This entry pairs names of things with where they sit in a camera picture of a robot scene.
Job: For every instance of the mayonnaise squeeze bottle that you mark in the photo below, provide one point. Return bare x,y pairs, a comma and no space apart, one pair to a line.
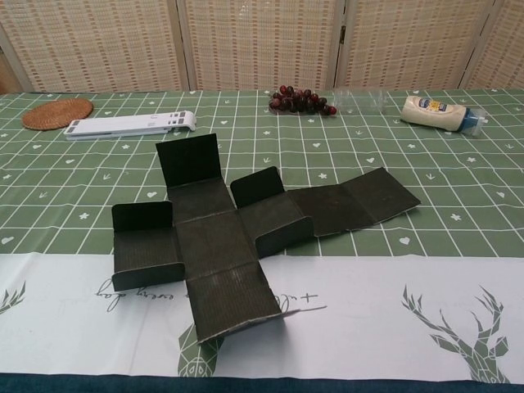
430,112

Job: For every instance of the woven bamboo screen panel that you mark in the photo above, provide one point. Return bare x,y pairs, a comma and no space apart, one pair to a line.
507,49
266,41
102,41
409,41

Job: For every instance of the bunch of red grapes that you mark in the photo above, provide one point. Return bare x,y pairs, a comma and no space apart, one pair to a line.
299,102

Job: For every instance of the round woven rattan coaster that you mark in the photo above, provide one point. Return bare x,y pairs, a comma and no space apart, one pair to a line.
57,114

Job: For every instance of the black cardboard box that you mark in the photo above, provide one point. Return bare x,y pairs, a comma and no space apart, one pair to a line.
213,245

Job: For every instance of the green checked deer tablecloth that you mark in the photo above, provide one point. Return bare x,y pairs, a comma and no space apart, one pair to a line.
409,184

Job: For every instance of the white folding laptop stand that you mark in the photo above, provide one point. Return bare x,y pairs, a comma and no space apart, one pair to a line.
123,125

